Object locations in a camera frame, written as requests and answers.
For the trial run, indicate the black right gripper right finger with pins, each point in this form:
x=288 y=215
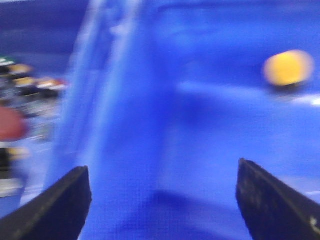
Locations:
x=271 y=209

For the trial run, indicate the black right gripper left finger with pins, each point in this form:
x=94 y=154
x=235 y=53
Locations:
x=59 y=213

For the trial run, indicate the red mushroom push button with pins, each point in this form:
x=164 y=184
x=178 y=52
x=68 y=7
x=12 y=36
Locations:
x=12 y=125

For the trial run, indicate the yellow mushroom push button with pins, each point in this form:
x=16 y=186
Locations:
x=289 y=68

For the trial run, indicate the blue plastic bin right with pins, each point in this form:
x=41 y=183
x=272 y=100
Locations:
x=185 y=99

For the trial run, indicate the blue plastic bin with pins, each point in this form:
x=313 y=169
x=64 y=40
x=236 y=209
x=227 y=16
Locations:
x=185 y=99
x=52 y=55

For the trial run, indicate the blue plastic bin left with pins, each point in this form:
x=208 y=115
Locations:
x=52 y=55

